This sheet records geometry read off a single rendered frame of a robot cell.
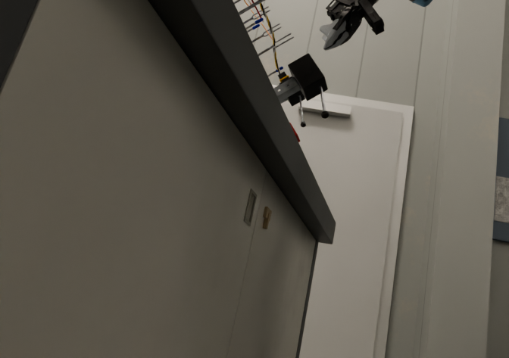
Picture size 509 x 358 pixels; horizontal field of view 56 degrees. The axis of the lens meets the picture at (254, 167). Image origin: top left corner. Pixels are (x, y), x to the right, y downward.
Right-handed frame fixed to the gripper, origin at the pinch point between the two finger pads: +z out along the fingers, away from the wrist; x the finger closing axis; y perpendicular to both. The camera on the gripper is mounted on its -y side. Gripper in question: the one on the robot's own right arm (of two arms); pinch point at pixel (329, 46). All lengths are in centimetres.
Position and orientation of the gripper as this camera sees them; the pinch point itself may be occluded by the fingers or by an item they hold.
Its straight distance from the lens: 138.1
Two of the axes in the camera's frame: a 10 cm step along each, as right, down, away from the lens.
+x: -3.2, -4.7, -8.2
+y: -7.0, -4.7, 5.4
